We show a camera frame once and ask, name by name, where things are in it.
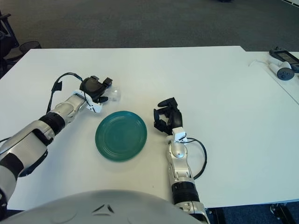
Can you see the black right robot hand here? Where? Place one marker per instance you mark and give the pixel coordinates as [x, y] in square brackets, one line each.
[177, 119]

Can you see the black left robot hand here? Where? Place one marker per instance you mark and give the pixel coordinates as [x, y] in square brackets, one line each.
[91, 86]

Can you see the clear plastic water bottle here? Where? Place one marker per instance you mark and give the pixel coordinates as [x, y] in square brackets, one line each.
[115, 94]

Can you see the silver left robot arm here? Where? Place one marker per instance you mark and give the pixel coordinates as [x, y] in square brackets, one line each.
[28, 142]

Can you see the green round plate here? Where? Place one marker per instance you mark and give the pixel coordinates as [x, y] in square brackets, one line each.
[121, 136]

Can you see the black mesh waste bin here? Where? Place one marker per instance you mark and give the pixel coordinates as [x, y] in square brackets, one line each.
[30, 46]

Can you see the black office chair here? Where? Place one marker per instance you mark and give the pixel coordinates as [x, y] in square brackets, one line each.
[7, 46]

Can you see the grey robot torso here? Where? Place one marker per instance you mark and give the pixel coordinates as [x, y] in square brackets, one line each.
[105, 207]

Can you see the white grey VR controller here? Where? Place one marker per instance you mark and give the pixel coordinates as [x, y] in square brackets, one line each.
[283, 73]

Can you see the black handheld screen controller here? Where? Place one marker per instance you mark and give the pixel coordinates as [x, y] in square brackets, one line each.
[285, 56]

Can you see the black table leg frame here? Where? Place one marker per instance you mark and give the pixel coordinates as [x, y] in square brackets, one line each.
[285, 212]
[218, 215]

